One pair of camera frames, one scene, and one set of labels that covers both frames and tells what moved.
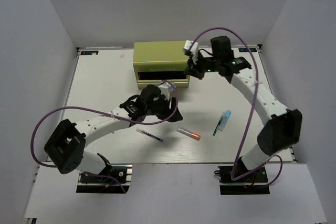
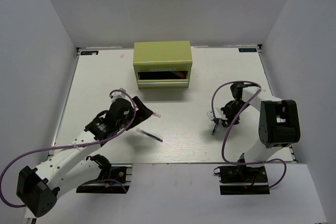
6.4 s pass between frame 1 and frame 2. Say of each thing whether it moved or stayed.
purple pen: stayed
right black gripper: moved
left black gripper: moved
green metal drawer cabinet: stayed
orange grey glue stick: moved
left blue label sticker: stayed
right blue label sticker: stayed
